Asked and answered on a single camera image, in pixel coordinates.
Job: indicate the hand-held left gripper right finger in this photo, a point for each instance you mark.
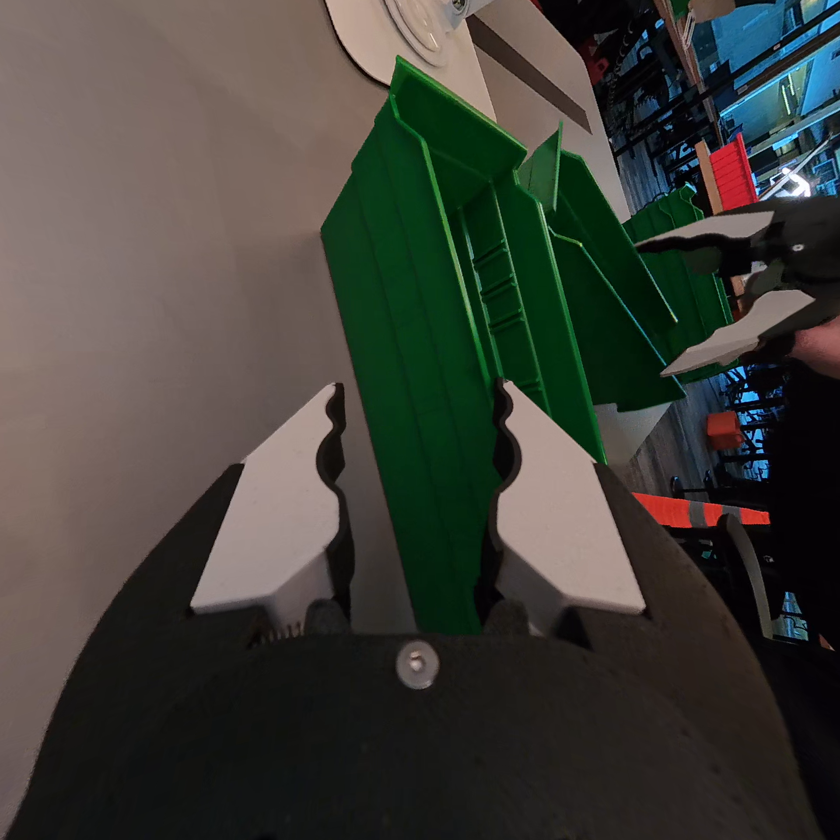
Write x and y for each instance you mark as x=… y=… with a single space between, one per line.
x=564 y=525

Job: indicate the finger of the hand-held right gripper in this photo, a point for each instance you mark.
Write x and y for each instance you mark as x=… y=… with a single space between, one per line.
x=728 y=228
x=741 y=328

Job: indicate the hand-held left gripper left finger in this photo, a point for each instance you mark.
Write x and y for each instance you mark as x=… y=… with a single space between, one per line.
x=275 y=525

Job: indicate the green plastic bin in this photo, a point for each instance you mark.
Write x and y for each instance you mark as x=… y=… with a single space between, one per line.
x=610 y=328
x=692 y=302
x=407 y=328

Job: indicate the person's right hand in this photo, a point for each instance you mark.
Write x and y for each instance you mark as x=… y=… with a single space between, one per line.
x=820 y=344

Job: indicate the red plastic crate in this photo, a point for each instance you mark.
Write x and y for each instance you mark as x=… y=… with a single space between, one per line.
x=732 y=174

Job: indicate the orange traffic cone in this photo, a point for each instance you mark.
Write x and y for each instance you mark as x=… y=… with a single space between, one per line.
x=663 y=508

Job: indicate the orange box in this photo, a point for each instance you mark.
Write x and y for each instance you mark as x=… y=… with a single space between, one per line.
x=725 y=433

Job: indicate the black tape strip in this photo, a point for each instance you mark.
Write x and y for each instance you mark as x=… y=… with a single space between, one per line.
x=525 y=69

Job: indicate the white round dish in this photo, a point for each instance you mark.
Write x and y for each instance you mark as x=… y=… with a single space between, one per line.
x=420 y=26

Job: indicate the white rounded board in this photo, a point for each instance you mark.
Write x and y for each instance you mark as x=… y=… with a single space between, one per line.
x=358 y=33

